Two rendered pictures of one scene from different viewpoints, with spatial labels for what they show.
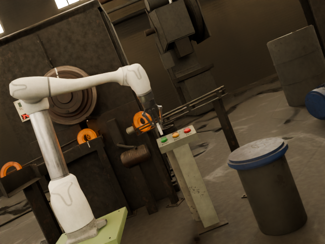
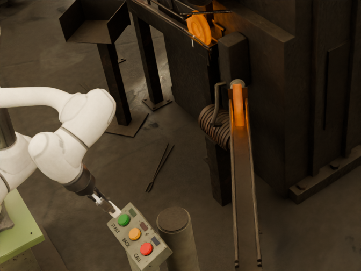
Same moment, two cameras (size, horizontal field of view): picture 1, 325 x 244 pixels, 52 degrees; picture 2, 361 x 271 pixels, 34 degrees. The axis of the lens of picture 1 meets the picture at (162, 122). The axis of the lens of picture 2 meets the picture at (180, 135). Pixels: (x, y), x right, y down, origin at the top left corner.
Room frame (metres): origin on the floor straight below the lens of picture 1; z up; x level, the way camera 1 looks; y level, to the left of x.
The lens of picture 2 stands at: (1.61, -1.22, 2.10)
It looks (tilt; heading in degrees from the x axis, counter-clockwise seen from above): 42 degrees down; 63
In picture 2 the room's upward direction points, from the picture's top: 10 degrees counter-clockwise
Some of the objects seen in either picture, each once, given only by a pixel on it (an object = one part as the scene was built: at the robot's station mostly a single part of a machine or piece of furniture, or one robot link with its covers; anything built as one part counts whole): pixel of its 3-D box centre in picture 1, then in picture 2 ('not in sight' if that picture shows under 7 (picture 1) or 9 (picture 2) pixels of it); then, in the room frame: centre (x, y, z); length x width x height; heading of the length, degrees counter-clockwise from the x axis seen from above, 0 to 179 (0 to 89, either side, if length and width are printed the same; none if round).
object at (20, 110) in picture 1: (32, 106); not in sight; (2.85, 0.96, 1.15); 0.26 x 0.02 x 0.18; 89
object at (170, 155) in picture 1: (187, 181); (182, 262); (2.15, -0.01, 0.26); 0.12 x 0.12 x 0.52
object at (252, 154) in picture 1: (269, 185); not in sight; (1.69, -0.39, 0.22); 0.32 x 0.32 x 0.43
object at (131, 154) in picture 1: (145, 179); (226, 162); (2.60, 0.30, 0.27); 0.22 x 0.13 x 0.53; 89
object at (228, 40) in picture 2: (116, 133); (235, 62); (2.75, 0.39, 0.68); 0.11 x 0.08 x 0.24; 179
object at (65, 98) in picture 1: (65, 95); not in sight; (2.64, 0.63, 1.11); 0.28 x 0.06 x 0.28; 89
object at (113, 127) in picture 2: (36, 215); (108, 70); (2.49, 1.16, 0.36); 0.26 x 0.20 x 0.72; 124
